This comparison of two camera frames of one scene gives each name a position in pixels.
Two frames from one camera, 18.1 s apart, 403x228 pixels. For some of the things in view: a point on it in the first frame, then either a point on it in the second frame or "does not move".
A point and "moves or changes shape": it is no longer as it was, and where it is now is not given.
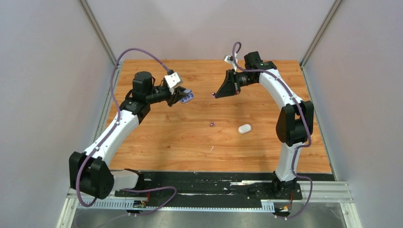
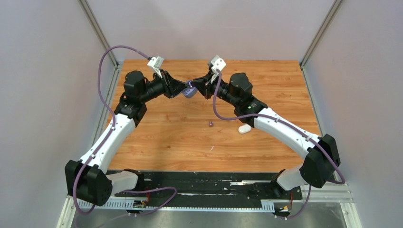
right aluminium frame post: (336, 5) does not move
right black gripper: (230, 86) -> (203, 84)
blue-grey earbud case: (190, 96) moves or changes shape
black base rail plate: (215, 188) does not move
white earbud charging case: (244, 128) does not move
